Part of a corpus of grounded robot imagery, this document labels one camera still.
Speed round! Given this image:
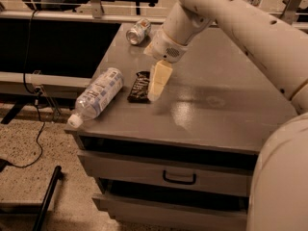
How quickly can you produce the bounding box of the black metal leg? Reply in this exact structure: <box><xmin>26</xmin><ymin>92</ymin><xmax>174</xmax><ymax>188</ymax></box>
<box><xmin>32</xmin><ymin>166</ymin><xmax>63</xmax><ymax>231</ymax></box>

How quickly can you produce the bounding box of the clear bottle with blue label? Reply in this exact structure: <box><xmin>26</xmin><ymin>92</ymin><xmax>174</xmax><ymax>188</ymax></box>
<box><xmin>68</xmin><ymin>67</ymin><xmax>124</xmax><ymax>128</ymax></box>

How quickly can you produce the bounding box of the grey metal rail frame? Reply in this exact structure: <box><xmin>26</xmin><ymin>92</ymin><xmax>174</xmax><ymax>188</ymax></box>
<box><xmin>0</xmin><ymin>0</ymin><xmax>308</xmax><ymax>32</ymax></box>

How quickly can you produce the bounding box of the lower grey drawer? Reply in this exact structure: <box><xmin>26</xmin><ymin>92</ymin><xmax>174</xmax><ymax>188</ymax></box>
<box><xmin>92</xmin><ymin>193</ymin><xmax>246</xmax><ymax>231</ymax></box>

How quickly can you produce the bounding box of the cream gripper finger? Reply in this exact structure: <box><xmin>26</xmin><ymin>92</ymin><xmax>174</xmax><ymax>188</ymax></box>
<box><xmin>147</xmin><ymin>60</ymin><xmax>173</xmax><ymax>102</ymax></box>
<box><xmin>143</xmin><ymin>43</ymin><xmax>153</xmax><ymax>57</ymax></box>

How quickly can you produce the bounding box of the grey drawer cabinet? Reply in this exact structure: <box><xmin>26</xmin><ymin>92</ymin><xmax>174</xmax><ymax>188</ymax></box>
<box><xmin>73</xmin><ymin>28</ymin><xmax>295</xmax><ymax>218</ymax></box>

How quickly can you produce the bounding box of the dark chocolate rxbar wrapper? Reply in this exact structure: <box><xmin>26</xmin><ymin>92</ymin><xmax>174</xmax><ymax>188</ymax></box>
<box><xmin>127</xmin><ymin>71</ymin><xmax>150</xmax><ymax>103</ymax></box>

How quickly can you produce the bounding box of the silver soda can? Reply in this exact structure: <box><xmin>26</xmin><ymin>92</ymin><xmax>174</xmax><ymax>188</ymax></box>
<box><xmin>126</xmin><ymin>18</ymin><xmax>151</xmax><ymax>45</ymax></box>

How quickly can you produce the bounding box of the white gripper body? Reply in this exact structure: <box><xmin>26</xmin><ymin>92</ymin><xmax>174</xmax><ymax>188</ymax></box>
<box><xmin>151</xmin><ymin>28</ymin><xmax>188</xmax><ymax>64</ymax></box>

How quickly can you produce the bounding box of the black power cable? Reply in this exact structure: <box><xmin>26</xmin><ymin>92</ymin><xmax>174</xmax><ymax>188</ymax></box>
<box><xmin>6</xmin><ymin>10</ymin><xmax>46</xmax><ymax>169</ymax></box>

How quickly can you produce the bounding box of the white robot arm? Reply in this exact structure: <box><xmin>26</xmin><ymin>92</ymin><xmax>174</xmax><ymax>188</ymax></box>
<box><xmin>145</xmin><ymin>0</ymin><xmax>308</xmax><ymax>231</ymax></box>

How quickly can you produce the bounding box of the black drawer handle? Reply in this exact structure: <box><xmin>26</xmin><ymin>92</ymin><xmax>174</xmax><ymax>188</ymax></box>
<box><xmin>162</xmin><ymin>170</ymin><xmax>196</xmax><ymax>186</ymax></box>

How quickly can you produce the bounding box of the grey drawer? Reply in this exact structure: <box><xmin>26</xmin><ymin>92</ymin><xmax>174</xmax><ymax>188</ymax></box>
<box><xmin>92</xmin><ymin>193</ymin><xmax>246</xmax><ymax>231</ymax></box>
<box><xmin>78</xmin><ymin>150</ymin><xmax>252</xmax><ymax>197</ymax></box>

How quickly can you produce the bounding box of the upper grey drawer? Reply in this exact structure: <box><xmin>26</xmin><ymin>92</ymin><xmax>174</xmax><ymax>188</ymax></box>
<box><xmin>78</xmin><ymin>150</ymin><xmax>252</xmax><ymax>197</ymax></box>

